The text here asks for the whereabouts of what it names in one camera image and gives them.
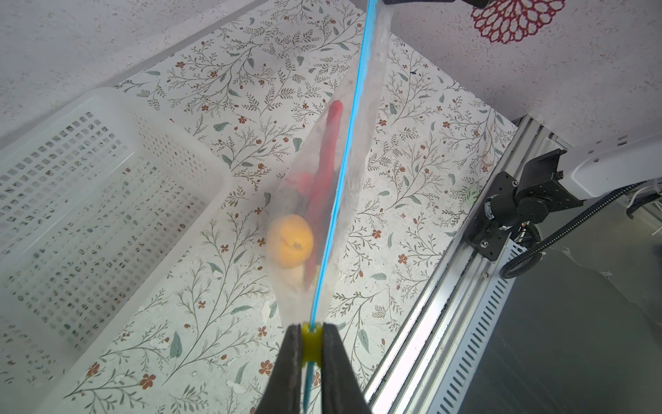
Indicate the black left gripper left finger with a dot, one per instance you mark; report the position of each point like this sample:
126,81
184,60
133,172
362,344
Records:
283,392

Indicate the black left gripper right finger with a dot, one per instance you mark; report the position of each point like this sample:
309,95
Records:
341,392

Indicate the yellow toy potato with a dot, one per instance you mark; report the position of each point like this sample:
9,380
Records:
290,241

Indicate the clear zip top bag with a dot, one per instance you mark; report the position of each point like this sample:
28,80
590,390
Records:
360,92

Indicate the red toy chili pepper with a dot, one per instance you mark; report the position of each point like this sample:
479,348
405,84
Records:
321,191

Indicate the white perforated plastic basket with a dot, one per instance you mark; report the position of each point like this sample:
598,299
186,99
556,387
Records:
97,203

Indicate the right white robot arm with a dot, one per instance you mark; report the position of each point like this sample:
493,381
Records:
592,170

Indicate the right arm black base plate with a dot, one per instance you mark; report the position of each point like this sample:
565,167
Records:
512,202

